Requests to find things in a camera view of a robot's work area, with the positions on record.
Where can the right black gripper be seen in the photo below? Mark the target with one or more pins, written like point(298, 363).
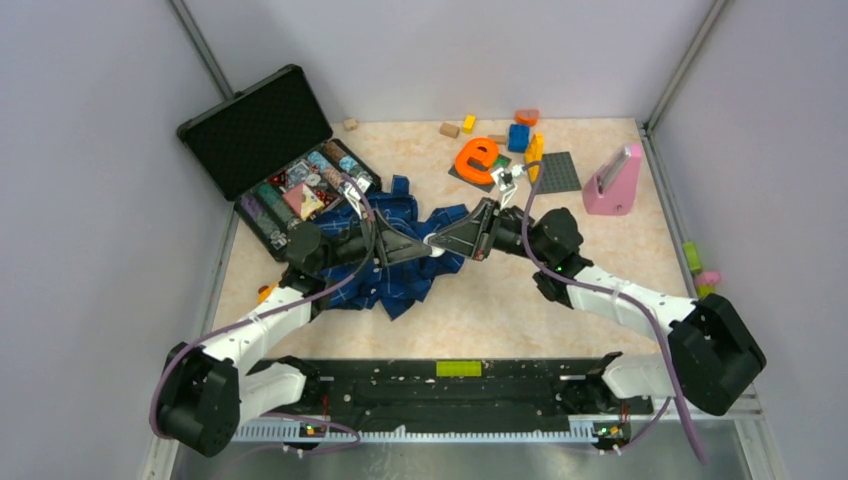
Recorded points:
point(475, 234)

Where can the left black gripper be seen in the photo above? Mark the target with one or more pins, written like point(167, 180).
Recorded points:
point(388, 245)

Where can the white badge backing disc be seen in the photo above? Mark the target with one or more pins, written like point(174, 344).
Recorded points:
point(435, 251)

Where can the blue plaid shirt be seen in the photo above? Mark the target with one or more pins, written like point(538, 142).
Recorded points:
point(400, 286)

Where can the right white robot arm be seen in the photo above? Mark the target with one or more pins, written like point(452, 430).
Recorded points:
point(707, 356)

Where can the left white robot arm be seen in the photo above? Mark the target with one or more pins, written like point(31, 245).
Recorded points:
point(210, 387)

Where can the orange letter e toy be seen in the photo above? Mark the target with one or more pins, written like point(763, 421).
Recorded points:
point(475, 160)

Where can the yellow toy piece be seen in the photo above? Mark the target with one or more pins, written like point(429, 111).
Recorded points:
point(533, 156)

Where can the grey lego baseplate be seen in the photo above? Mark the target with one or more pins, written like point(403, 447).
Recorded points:
point(560, 174)

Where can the wooden block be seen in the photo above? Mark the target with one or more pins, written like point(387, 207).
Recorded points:
point(449, 130)

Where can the blue lego brick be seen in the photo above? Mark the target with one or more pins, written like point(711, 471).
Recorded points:
point(518, 138)

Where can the small yellow block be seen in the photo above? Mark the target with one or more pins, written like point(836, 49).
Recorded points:
point(468, 124)

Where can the lime green brick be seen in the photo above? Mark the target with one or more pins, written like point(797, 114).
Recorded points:
point(459, 368)

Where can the orange cup toy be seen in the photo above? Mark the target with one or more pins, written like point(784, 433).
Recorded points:
point(527, 117)

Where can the orange toy car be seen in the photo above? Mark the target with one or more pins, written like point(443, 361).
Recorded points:
point(264, 292)

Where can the pink wedge stand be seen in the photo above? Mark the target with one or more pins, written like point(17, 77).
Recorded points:
point(611, 190)

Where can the black poker chip case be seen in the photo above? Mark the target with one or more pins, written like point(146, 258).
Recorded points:
point(272, 153)

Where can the green pink toy outside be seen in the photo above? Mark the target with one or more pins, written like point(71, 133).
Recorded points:
point(704, 281)

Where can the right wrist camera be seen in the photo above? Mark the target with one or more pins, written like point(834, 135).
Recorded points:
point(506, 180)

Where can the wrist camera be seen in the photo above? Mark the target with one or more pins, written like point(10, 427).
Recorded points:
point(506, 180)
point(354, 191)

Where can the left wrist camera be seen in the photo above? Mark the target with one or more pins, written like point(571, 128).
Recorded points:
point(354, 191)

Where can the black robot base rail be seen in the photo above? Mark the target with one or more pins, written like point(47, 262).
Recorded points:
point(522, 400)

